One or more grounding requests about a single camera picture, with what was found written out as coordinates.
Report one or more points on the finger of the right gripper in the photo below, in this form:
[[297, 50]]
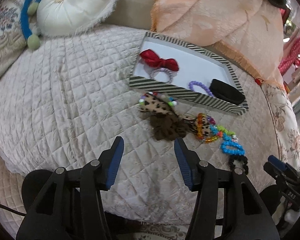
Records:
[[274, 172], [279, 164]]

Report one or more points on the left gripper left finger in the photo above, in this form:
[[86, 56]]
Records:
[[69, 205]]

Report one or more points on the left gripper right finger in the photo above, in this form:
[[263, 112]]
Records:
[[224, 198]]

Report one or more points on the black scrunchie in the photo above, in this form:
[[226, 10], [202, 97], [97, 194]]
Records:
[[238, 161]]

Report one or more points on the leopard print hair bow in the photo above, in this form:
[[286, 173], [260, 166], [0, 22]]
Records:
[[167, 123]]

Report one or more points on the red satin hair bow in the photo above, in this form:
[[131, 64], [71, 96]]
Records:
[[154, 61]]

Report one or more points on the floral cream bed cover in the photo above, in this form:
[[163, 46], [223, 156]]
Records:
[[285, 125]]

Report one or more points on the small red tag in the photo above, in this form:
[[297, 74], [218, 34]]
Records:
[[259, 81]]

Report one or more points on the hanging clothes rack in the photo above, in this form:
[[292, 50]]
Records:
[[291, 39]]

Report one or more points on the cream quilted bedspread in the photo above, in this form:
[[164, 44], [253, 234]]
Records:
[[65, 103]]

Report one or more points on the peach fringed blanket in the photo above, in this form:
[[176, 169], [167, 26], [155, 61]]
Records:
[[249, 32]]

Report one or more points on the embroidered floral square pillow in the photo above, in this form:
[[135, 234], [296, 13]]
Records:
[[12, 41]]

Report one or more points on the white round satin cushion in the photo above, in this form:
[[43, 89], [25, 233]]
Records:
[[56, 18]]

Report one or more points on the green blue plush toy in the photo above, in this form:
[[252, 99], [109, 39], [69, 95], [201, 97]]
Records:
[[27, 12]]

